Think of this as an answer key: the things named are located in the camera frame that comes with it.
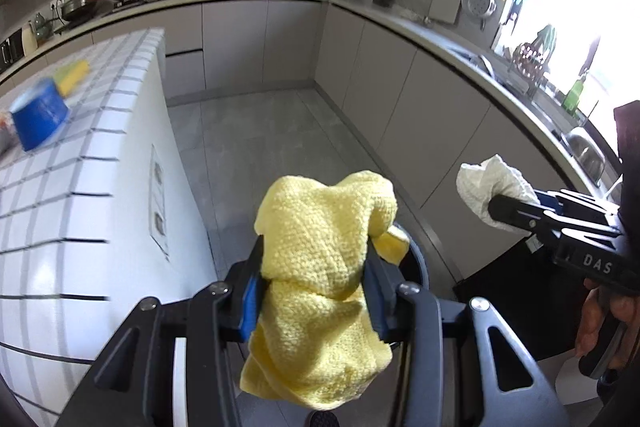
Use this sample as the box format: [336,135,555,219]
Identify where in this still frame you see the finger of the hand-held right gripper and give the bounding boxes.
[534,188,618,224]
[488,194,622,242]

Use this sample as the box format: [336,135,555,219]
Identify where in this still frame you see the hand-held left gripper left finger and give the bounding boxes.
[55,234,267,427]

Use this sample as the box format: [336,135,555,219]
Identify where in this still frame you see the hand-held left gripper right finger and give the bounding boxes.
[361,252,574,427]

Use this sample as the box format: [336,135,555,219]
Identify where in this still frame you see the white paper towel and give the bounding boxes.
[456,153,541,227]

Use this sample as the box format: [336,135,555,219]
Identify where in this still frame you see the black trash bin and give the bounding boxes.
[235,219,432,427]

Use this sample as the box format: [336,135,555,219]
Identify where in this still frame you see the yellow knitted cloth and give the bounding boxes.
[240,171,410,410]

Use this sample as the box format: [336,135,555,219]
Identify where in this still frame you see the blue and white paper cup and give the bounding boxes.
[10,78,70,152]

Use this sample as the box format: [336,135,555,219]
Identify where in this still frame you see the yellow sponge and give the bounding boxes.
[54,59,92,96]

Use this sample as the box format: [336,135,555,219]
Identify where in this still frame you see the person's right hand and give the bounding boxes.
[574,288,640,359]

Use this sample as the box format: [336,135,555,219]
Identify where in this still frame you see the steel sink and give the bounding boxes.
[562,127,608,185]

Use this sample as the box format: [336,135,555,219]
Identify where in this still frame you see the person's dark clothing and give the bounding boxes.
[614,101,640,238]

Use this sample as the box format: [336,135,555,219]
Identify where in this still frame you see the green bottle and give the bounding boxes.
[562,69,588,115]

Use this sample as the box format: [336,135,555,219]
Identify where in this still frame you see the grey socket panel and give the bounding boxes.
[149,144,171,260]

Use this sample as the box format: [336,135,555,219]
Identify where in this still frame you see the white checkered tablecloth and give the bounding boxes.
[0,28,221,427]

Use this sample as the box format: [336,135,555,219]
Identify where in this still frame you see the round metal strainer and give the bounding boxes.
[460,0,497,30]

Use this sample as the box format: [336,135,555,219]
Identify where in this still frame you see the white cutting board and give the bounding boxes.
[429,0,467,26]

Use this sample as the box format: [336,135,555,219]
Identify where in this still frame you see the red snack bags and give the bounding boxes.
[0,111,18,155]

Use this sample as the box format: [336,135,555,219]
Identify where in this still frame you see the lidded cooking pot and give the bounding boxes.
[59,0,101,22]

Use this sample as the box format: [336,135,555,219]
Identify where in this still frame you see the white thermos jug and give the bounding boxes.
[21,26,40,56]

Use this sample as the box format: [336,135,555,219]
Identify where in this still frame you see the green teapot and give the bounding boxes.
[27,13,53,45]

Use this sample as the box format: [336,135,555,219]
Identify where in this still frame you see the black microwave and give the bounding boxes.
[0,29,26,75]

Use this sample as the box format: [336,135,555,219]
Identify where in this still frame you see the wire basket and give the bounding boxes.
[510,42,548,80]

